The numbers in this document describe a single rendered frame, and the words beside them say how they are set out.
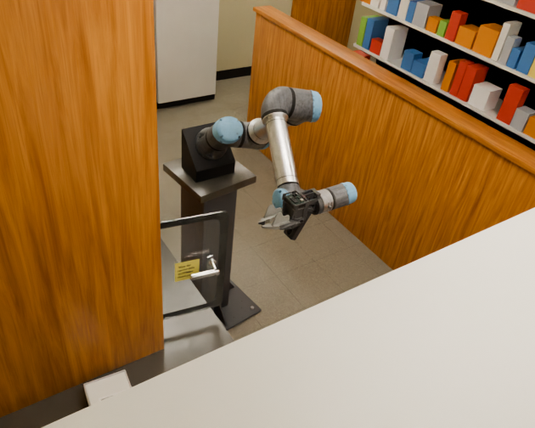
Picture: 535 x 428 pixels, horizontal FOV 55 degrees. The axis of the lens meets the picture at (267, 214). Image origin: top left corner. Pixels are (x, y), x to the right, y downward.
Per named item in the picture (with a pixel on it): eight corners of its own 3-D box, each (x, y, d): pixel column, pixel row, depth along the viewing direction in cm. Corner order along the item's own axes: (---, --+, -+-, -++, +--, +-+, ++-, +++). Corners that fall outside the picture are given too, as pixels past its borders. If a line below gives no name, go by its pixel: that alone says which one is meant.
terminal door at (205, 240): (130, 326, 162) (121, 228, 138) (222, 303, 174) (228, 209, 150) (131, 328, 162) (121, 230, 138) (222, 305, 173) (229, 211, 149)
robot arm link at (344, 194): (346, 205, 178) (362, 200, 171) (322, 213, 173) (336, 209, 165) (340, 183, 178) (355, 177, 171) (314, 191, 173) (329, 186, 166)
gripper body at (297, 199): (280, 194, 160) (311, 184, 166) (277, 215, 165) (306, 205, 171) (294, 206, 155) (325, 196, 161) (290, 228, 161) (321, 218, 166)
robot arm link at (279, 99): (261, 76, 182) (286, 204, 166) (289, 80, 187) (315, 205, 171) (249, 94, 192) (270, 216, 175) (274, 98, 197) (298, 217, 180)
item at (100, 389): (98, 440, 138) (97, 431, 136) (84, 391, 149) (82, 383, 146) (142, 422, 143) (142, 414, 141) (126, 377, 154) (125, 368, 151)
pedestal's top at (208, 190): (216, 152, 267) (216, 145, 265) (256, 182, 249) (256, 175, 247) (163, 170, 250) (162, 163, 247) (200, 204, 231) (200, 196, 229)
